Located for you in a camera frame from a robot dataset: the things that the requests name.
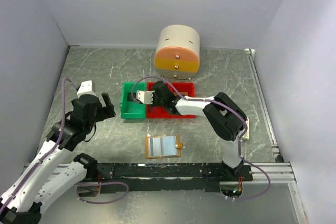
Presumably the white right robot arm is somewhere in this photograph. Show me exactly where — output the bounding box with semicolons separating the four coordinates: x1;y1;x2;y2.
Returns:
151;81;248;181

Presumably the gold VIP card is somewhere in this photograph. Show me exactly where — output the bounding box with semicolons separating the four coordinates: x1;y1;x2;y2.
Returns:
173;91;188;97

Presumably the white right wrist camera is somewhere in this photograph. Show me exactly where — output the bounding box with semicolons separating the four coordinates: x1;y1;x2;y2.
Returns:
136;90;154;105

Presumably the aluminium frame rail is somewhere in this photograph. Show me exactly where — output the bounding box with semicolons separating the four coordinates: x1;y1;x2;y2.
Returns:
244;48;297;184

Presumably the green plastic bin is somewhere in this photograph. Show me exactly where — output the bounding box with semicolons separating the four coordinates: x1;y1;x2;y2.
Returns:
120;82;146;119

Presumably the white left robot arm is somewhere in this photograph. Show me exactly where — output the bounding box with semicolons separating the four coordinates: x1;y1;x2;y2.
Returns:
1;91;115;223

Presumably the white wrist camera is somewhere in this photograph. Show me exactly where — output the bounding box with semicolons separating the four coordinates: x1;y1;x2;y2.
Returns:
136;90;154;105
77;80;96;98

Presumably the round three-drawer mini cabinet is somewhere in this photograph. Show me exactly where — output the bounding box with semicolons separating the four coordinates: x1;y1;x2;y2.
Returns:
154;25;200;80

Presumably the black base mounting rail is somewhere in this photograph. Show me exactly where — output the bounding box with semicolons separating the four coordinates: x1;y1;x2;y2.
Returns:
65;162;254;196

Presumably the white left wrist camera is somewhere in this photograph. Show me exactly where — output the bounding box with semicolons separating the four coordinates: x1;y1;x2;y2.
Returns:
77;80;96;98

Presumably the black card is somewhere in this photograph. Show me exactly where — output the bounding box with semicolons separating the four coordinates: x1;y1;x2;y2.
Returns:
127;92;137;102

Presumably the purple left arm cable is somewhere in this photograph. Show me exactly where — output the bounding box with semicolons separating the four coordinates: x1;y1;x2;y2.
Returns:
0;78;129;214

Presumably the red bin with silver card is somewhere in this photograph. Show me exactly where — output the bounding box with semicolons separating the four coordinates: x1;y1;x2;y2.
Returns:
146;95;172;119

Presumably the white red card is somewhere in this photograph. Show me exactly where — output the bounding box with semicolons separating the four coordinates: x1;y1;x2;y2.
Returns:
242;119;250;141

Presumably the red bin with gold card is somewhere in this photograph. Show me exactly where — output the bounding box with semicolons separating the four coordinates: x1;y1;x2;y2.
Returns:
172;82;196;119

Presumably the tan leather card holder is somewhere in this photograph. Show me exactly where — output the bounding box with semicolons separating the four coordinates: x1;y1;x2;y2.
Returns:
145;135;184;159

